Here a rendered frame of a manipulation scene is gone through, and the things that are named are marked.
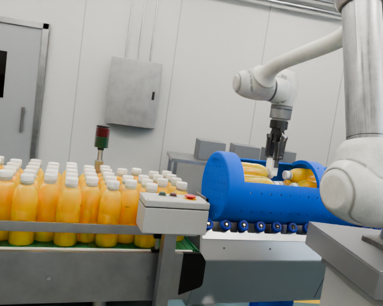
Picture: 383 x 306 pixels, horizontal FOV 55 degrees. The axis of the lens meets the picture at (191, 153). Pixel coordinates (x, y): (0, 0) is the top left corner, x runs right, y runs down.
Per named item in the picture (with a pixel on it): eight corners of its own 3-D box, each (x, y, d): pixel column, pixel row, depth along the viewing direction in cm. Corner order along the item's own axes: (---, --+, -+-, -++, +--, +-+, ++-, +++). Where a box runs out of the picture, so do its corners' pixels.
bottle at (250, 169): (231, 159, 148) (272, 164, 155) (224, 161, 155) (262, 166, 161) (231, 176, 147) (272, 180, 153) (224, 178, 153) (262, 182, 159)
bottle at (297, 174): (317, 184, 170) (282, 181, 164) (320, 169, 169) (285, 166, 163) (327, 187, 163) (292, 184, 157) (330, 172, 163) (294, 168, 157)
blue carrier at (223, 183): (404, 234, 163) (409, 170, 164) (224, 227, 135) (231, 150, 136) (356, 223, 190) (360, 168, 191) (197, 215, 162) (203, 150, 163)
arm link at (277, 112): (285, 107, 161) (282, 121, 161) (267, 104, 158) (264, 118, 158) (296, 108, 152) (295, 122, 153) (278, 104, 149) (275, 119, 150)
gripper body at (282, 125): (292, 121, 153) (289, 143, 153) (281, 120, 161) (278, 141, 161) (277, 119, 150) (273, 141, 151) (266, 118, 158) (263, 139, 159)
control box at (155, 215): (205, 235, 113) (210, 203, 112) (141, 233, 106) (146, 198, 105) (195, 225, 122) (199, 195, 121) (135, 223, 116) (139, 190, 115)
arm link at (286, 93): (284, 107, 162) (258, 103, 157) (289, 71, 160) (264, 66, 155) (300, 108, 152) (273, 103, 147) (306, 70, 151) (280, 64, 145)
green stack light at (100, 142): (108, 149, 166) (110, 138, 166) (93, 147, 164) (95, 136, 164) (107, 147, 172) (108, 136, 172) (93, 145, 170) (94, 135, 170)
